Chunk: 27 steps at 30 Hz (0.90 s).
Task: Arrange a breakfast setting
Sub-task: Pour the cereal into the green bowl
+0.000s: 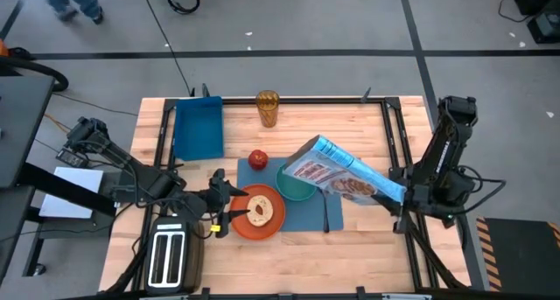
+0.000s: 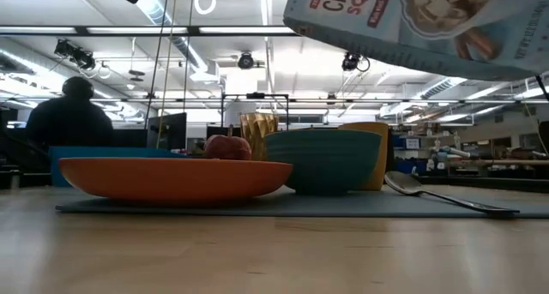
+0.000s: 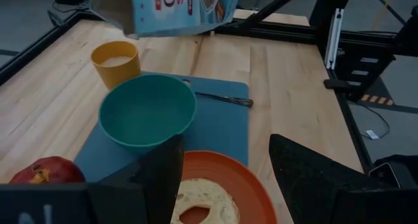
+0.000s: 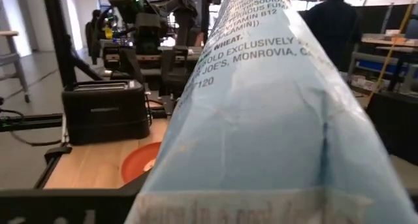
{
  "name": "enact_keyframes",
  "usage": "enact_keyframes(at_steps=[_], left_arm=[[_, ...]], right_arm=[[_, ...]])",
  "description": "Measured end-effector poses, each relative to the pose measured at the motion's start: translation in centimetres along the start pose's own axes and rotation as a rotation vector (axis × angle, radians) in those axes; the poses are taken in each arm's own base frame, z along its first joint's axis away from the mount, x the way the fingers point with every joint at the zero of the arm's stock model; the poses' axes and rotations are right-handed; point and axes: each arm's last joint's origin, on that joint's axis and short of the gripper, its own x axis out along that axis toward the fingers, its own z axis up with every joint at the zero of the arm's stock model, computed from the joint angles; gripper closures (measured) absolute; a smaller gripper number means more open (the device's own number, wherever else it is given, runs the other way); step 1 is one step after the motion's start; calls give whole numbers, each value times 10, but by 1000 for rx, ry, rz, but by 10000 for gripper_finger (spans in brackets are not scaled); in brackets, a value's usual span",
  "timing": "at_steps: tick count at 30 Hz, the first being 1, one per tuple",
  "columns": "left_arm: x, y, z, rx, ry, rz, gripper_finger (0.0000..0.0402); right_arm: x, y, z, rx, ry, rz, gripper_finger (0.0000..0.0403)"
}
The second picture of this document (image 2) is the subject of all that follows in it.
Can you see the green bowl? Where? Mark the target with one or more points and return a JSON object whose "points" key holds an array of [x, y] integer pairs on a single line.
{"points": [[321, 161]]}

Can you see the golden faceted bottle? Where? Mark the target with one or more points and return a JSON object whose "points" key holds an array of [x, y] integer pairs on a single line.
{"points": [[257, 131]]}

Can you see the black computer monitor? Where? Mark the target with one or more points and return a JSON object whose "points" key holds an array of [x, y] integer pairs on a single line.
{"points": [[171, 131]]}

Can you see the round black ceiling camera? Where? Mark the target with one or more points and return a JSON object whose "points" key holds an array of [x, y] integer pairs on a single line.
{"points": [[245, 61], [349, 61]]}

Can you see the blue plastic tray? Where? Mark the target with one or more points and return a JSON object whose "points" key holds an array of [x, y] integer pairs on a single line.
{"points": [[86, 152]]}

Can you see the silver metal spoon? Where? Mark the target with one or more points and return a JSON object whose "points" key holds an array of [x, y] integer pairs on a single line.
{"points": [[403, 184]]}

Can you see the light blue cereal box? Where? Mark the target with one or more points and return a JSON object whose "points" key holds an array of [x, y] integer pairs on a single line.
{"points": [[386, 37]]}

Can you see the yellow cup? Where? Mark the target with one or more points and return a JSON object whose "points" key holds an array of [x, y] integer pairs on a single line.
{"points": [[383, 157]]}

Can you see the person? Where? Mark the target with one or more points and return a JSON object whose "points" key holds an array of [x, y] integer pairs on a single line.
{"points": [[68, 122]]}

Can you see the blue placemat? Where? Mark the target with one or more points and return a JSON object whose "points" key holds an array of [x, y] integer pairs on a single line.
{"points": [[343, 204]]}

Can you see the black ceiling spotlight cluster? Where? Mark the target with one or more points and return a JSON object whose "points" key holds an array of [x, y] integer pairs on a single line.
{"points": [[77, 56]]}

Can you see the red apple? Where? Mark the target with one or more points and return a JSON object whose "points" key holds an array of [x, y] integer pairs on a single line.
{"points": [[227, 148]]}

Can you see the orange plate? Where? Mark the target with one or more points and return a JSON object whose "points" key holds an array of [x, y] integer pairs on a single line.
{"points": [[171, 178]]}

